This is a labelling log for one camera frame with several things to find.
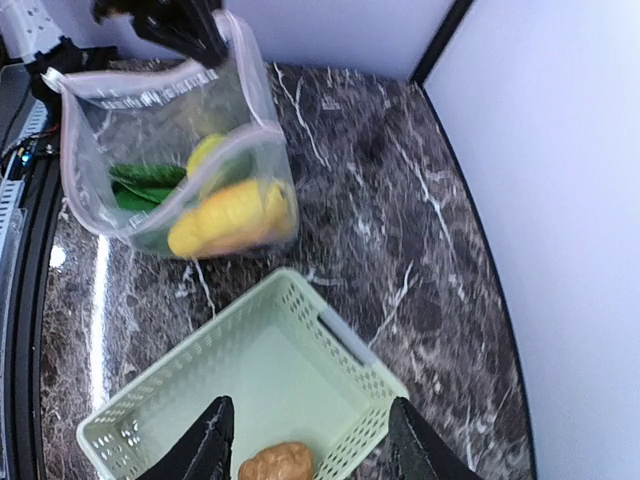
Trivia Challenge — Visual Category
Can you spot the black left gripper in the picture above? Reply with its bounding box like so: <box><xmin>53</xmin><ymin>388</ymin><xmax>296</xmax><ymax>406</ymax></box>
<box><xmin>92</xmin><ymin>0</ymin><xmax>228</xmax><ymax>65</ymax></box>

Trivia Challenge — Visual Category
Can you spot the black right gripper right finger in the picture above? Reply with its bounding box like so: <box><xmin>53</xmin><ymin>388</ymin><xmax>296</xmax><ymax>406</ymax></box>
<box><xmin>388</xmin><ymin>397</ymin><xmax>481</xmax><ymax>480</ymax></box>

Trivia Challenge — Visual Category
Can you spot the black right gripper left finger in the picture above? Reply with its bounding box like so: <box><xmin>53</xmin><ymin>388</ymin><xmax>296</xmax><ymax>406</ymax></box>
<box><xmin>144</xmin><ymin>396</ymin><xmax>235</xmax><ymax>479</ymax></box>

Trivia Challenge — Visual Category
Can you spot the brown potato toy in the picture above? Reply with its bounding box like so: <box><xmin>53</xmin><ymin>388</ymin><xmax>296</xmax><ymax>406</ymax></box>
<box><xmin>238</xmin><ymin>442</ymin><xmax>314</xmax><ymax>480</ymax></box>

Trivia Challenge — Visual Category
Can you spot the yellow lemon toy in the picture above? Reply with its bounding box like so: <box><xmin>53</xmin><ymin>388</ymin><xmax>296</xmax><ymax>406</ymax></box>
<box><xmin>186</xmin><ymin>133</ymin><xmax>226</xmax><ymax>178</ymax></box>

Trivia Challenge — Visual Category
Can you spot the light green plastic basket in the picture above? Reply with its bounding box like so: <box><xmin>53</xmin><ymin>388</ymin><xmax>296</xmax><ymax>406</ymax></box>
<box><xmin>76</xmin><ymin>268</ymin><xmax>407</xmax><ymax>479</ymax></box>

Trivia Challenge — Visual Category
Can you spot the clear dotted zip top bag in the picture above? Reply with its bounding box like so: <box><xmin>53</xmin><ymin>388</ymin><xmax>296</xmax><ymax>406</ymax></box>
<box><xmin>60</xmin><ymin>13</ymin><xmax>299</xmax><ymax>258</ymax></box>

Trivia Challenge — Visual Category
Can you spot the green bok choy toy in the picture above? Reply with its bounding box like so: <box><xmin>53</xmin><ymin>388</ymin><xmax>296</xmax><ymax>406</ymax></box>
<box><xmin>109</xmin><ymin>163</ymin><xmax>186</xmax><ymax>212</ymax></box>

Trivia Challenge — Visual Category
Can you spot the black front rail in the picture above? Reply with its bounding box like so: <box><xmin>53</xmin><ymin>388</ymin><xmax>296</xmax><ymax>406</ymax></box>
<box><xmin>1</xmin><ymin>161</ymin><xmax>62</xmax><ymax>479</ymax></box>

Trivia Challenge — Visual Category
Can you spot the white slotted cable duct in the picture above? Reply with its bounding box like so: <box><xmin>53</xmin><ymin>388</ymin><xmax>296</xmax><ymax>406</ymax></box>
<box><xmin>1</xmin><ymin>100</ymin><xmax>47</xmax><ymax>242</ymax></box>

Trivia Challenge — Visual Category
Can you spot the right black frame post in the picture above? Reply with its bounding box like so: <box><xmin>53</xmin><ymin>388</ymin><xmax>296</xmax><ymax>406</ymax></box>
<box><xmin>410</xmin><ymin>0</ymin><xmax>474</xmax><ymax>85</ymax></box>

